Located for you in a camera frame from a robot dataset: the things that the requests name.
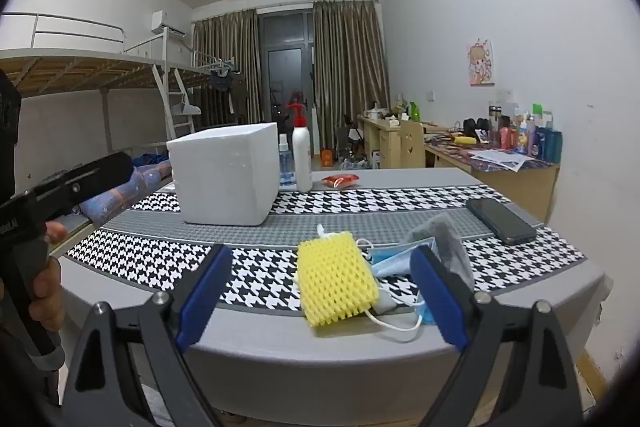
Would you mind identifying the white foam box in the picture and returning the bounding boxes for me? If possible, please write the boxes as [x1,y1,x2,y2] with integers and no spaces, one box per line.
[166,123,279,227]

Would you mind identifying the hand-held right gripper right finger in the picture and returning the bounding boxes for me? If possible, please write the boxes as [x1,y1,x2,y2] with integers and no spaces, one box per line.
[411,245,585,427]

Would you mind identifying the printed paper sheets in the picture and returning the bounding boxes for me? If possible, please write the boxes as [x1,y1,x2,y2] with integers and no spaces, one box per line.
[470,149,528,172]

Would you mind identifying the white bunk bed ladder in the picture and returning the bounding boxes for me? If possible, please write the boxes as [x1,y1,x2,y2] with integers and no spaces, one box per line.
[154,32,197,142]

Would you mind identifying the blue face mask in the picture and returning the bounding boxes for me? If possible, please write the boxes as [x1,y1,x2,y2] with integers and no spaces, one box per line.
[350,234,451,333]

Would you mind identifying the houndstooth tablecloth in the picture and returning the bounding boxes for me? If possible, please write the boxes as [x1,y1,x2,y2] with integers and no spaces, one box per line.
[65,167,588,314]

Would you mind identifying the row of toiletry bottles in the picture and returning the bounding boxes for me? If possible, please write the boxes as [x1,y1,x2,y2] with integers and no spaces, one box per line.
[487,102,563,162]

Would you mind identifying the white spray bottle red top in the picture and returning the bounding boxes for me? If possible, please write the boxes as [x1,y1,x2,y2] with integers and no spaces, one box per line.
[286,103,314,192]

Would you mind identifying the person's left hand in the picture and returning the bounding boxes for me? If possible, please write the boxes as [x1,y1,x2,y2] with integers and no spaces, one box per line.
[29,221,69,334]

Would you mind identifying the light wooden desk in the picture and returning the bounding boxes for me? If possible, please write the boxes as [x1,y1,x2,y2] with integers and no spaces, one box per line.
[357,114,401,168]

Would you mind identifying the glass balcony door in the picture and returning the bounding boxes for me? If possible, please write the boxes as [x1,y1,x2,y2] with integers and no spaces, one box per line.
[260,9,318,152]

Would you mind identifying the grey cloth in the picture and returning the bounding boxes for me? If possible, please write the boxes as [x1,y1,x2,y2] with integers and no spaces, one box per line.
[404,213,475,293]

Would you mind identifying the white air conditioner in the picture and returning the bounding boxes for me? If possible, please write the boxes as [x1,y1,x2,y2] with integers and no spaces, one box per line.
[151,10,187,38]

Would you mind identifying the red snack packet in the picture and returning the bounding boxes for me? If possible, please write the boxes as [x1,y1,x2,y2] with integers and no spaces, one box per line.
[321,173,361,188]

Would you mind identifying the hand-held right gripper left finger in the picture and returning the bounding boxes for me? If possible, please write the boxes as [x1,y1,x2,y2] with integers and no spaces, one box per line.
[62,245,234,427]

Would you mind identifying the hanging dark clothes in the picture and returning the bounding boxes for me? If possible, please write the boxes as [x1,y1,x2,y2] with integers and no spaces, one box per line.
[207,62,247,112]

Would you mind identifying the wooden chair with smiley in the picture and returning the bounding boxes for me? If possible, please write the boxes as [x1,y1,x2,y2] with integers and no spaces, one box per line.
[397,121,426,168]

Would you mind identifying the desk with patterned cover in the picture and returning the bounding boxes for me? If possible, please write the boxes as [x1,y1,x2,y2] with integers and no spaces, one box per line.
[424,127,561,223]

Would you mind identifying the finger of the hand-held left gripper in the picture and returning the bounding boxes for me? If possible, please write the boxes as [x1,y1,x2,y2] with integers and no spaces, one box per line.
[22,151,135,221]

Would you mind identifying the black smartphone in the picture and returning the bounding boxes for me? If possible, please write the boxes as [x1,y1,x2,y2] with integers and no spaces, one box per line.
[466,198,538,246]

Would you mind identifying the black folding chair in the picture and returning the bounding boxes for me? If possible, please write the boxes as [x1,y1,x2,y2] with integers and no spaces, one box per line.
[335,114,366,158]

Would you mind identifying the blue checked quilt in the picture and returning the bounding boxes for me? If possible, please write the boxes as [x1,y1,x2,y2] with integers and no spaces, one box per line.
[80,159,176,220]

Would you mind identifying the pink cartoon wall poster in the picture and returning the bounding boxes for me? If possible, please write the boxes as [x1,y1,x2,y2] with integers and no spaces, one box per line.
[467,39,496,86]

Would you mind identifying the yellow foam net sleeve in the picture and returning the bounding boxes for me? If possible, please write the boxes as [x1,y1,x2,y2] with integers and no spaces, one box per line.
[297,231,381,328]

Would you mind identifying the brown curtain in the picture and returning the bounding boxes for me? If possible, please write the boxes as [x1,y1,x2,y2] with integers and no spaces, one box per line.
[312,0,391,155]
[192,8,263,128]

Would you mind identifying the small clear spray bottle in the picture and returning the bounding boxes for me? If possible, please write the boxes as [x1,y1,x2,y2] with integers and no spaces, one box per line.
[278,134,296,192]

